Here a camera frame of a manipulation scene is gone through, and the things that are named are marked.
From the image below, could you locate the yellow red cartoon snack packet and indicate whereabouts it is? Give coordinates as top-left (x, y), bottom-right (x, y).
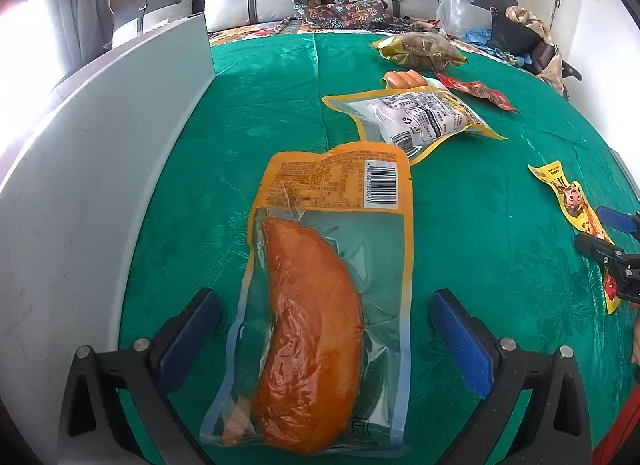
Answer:
top-left (527, 159), bottom-right (623, 316)

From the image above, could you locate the orange chicken drumstick packet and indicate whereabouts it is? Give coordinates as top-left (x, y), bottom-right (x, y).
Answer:
top-left (200, 142), bottom-right (413, 457)

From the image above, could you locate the olive bag of brown snacks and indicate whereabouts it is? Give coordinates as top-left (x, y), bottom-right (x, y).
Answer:
top-left (371, 32), bottom-right (468, 72)

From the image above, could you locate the person's fingertip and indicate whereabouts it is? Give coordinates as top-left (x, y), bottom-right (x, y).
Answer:
top-left (630, 303), bottom-right (640, 365)

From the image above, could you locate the orange fuzzy sleeve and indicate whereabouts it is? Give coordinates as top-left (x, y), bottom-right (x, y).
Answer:
top-left (592, 386), bottom-right (639, 465)

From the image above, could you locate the green satin tablecloth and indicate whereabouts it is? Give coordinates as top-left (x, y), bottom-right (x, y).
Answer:
top-left (119, 32), bottom-right (637, 464)

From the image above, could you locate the beige floral blanket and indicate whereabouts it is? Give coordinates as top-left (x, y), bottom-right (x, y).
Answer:
top-left (504, 6), bottom-right (568, 100)

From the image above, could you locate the red spicy snack packet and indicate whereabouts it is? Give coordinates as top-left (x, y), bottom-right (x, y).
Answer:
top-left (436, 73), bottom-right (516, 112)

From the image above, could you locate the black bag on bed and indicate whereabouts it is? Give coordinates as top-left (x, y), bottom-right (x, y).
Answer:
top-left (487, 14), bottom-right (542, 56)

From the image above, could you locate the yellow-rimmed clear snack bag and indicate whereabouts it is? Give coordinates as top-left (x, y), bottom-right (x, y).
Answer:
top-left (322, 86), bottom-right (503, 165)

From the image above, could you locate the white cardboard box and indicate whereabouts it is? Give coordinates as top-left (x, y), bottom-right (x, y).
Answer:
top-left (1, 16), bottom-right (215, 464)

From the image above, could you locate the grey pillow far right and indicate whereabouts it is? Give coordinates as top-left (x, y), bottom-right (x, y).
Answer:
top-left (469, 0), bottom-right (518, 31)

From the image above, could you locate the sausage packet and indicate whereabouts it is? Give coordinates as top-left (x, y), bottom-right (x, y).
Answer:
top-left (383, 69), bottom-right (430, 89)

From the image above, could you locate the clear plastic bag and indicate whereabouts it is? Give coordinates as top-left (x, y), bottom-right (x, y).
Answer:
top-left (436, 0), bottom-right (474, 38)

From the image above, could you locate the floral patterned folded cloth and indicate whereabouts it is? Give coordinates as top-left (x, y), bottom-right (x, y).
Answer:
top-left (292, 0), bottom-right (405, 30)

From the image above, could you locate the grey pillow far left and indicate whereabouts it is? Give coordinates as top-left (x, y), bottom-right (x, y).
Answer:
top-left (112, 0), bottom-right (200, 48)

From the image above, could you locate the grey curtain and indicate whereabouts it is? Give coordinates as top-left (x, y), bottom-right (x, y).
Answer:
top-left (46, 0), bottom-right (113, 77)

